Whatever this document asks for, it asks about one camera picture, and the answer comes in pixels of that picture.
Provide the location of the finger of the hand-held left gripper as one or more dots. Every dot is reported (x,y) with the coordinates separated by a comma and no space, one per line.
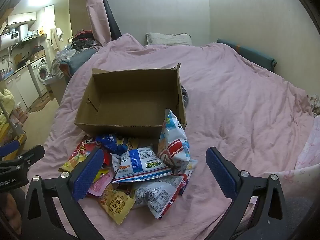
(33,153)
(8,148)

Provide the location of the white blue red snack packet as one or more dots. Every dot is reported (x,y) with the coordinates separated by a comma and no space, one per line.
(141,165)

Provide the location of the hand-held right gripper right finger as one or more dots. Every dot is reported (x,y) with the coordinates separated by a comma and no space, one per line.
(221,172)

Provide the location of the grey striped cloth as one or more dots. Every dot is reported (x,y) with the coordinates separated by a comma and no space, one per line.
(185,97)

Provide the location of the pink floral pillow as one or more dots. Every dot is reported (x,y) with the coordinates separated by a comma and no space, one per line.
(308,162)

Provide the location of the teal cushion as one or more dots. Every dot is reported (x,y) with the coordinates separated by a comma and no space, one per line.
(250,53)

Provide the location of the white hanging towel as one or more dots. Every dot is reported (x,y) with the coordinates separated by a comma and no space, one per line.
(54,38)

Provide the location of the pink hanging cloth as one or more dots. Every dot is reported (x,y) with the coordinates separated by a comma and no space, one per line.
(96,12)

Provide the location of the white water heater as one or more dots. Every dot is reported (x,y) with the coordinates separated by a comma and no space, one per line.
(11,38)

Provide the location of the blue yellow snack packet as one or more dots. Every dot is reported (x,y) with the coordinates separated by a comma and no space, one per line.
(111,141)

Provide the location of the grey pillow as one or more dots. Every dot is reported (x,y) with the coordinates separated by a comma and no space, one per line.
(167,39)

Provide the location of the white kitchen cabinet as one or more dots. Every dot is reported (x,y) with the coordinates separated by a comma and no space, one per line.
(21,90)

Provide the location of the pink snack packet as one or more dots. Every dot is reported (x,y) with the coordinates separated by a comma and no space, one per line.
(100,185)

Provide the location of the brown cardboard box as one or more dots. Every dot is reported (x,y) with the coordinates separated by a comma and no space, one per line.
(135,100)

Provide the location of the person's left forearm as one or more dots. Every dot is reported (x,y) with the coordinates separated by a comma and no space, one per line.
(8,211)

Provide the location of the large white red snack bag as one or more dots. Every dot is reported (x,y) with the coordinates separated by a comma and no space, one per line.
(160,195)

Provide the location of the brown floor rug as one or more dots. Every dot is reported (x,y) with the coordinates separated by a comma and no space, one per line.
(40,105)

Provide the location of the pile of clothes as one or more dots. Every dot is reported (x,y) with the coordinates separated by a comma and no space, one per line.
(80,42)

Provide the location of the yellow jacket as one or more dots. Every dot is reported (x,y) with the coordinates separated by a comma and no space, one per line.
(5,102)

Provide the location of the white washing machine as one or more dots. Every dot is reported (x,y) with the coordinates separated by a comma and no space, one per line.
(41,71)

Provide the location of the yellow orange printed snack packet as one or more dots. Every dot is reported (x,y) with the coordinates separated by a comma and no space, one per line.
(115,205)

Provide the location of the metal rack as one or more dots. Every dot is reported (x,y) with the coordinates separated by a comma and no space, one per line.
(12,130)

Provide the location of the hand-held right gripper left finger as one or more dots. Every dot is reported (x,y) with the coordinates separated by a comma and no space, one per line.
(85,173)

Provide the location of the white red blue chip bag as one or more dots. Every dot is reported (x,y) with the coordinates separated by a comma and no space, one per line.
(173,142)

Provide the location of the pink blanket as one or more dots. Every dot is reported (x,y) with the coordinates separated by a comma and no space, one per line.
(237,105)

